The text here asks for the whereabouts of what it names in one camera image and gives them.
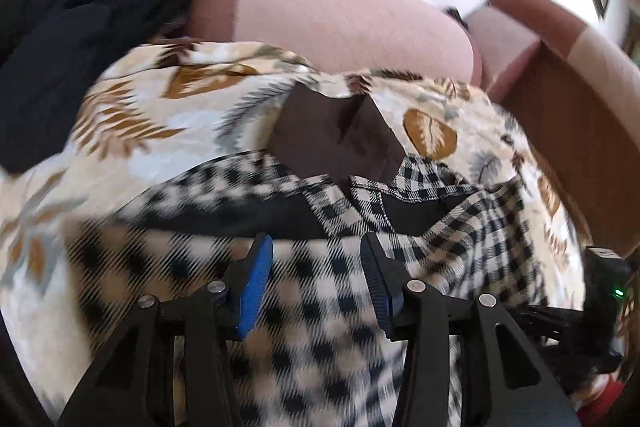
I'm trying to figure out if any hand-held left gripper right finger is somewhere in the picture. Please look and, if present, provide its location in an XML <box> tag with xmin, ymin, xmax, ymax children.
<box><xmin>360</xmin><ymin>232</ymin><xmax>581</xmax><ymax>427</ymax></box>

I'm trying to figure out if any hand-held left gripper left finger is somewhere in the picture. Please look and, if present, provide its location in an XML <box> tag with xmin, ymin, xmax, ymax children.
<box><xmin>56</xmin><ymin>232</ymin><xmax>275</xmax><ymax>427</ymax></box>

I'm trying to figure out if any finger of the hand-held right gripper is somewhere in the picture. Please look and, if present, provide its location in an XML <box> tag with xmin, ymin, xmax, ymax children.
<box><xmin>510</xmin><ymin>304</ymin><xmax>592</xmax><ymax>347</ymax></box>

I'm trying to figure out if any black and beige checkered shirt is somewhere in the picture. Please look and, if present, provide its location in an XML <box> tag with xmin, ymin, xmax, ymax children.
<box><xmin>62</xmin><ymin>79</ymin><xmax>556</xmax><ymax>427</ymax></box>

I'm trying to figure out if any person's right forearm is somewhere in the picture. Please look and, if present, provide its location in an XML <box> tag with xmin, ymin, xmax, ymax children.
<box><xmin>572</xmin><ymin>372</ymin><xmax>637</xmax><ymax>427</ymax></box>

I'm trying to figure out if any pile of black clothes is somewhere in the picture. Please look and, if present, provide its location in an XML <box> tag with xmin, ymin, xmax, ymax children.
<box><xmin>0</xmin><ymin>0</ymin><xmax>233</xmax><ymax>175</ymax></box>

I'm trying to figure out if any leaf print blanket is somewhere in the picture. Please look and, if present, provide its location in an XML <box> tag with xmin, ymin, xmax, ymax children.
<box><xmin>0</xmin><ymin>38</ymin><xmax>588</xmax><ymax>408</ymax></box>

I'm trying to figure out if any pink and maroon sofa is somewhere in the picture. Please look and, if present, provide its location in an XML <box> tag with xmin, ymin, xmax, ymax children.
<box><xmin>187</xmin><ymin>0</ymin><xmax>640</xmax><ymax>268</ymax></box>

